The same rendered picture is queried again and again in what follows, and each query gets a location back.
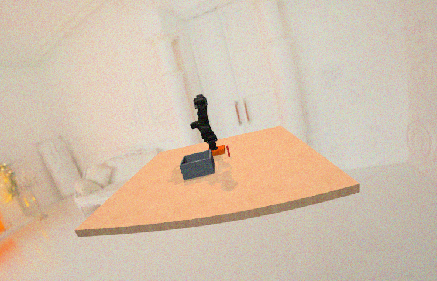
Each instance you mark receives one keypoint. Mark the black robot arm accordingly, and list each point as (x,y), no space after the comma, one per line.
(200,103)

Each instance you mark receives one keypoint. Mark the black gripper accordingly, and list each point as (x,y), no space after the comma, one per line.
(204,129)

